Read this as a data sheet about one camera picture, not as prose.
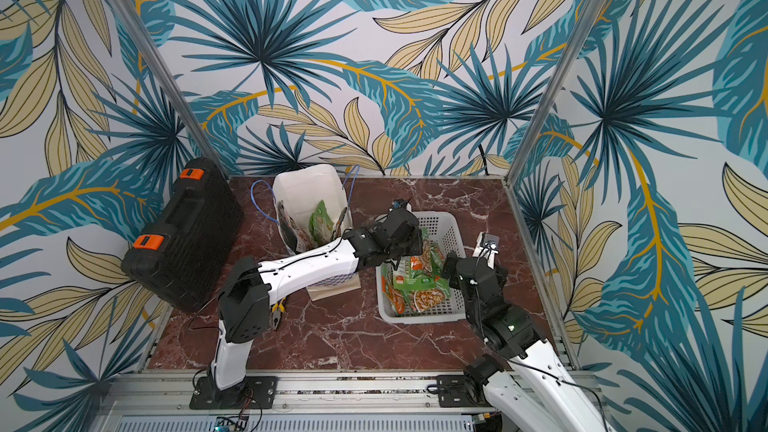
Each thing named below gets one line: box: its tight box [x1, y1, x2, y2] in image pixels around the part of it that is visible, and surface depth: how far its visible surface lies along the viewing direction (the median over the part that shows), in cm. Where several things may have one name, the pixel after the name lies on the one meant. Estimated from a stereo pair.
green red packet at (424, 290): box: [392, 268, 451, 316], surface depth 90 cm
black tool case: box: [121, 157, 244, 312], surface depth 78 cm
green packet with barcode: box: [381, 258, 411, 317], surface depth 85 cm
